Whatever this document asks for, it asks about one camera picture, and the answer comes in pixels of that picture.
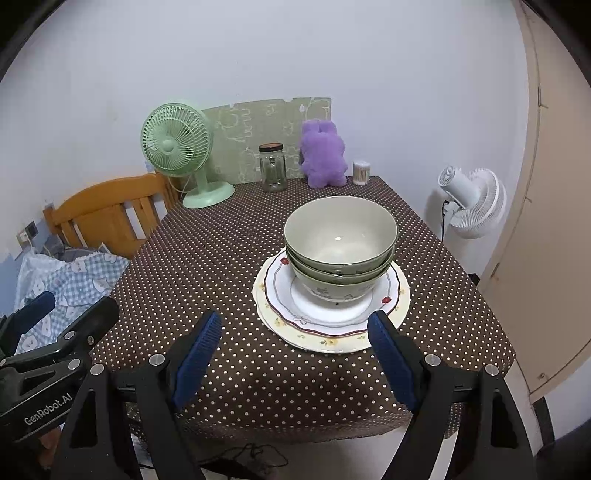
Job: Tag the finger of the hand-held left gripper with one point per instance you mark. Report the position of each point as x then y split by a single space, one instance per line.
34 304
99 314

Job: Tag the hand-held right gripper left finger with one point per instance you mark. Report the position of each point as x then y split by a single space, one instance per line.
198 355

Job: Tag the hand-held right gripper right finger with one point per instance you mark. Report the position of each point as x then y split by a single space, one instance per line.
392 360

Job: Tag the large yellow floral plate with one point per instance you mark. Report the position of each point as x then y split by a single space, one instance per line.
323 344

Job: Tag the red rimmed floral plate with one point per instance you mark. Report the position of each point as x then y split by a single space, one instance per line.
286 309

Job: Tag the blue checked blanket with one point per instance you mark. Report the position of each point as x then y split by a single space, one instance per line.
74 281

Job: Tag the grey cloth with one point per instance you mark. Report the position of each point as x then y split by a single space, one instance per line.
69 254

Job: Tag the brown polka dot tablecloth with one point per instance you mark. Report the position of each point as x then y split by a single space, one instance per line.
207 258

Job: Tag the white fan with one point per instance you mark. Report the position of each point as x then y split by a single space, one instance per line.
480 203

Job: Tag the toothpick container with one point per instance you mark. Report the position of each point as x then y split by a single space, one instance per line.
361 174

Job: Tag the green desk fan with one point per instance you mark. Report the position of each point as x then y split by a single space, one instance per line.
175 138

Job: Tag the glass jar with lid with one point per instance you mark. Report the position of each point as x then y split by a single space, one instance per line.
272 173

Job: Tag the purple plush toy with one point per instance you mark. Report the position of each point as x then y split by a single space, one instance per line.
323 157

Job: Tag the beige door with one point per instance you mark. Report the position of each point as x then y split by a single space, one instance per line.
554 207

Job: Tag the green patterned mat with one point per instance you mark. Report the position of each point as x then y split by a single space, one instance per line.
249 124

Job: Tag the wall socket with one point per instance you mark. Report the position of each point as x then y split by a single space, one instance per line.
27 233

